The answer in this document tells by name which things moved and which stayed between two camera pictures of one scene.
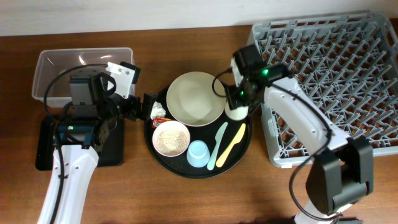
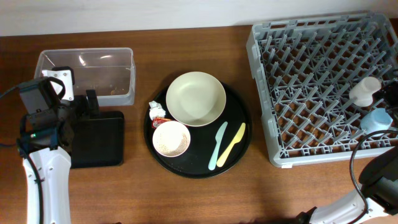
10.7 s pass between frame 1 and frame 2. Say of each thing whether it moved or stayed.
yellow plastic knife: stayed
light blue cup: moved
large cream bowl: stayed
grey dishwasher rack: stayed
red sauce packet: stayed
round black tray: stayed
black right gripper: moved
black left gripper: moved
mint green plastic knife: stayed
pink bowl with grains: stayed
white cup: moved
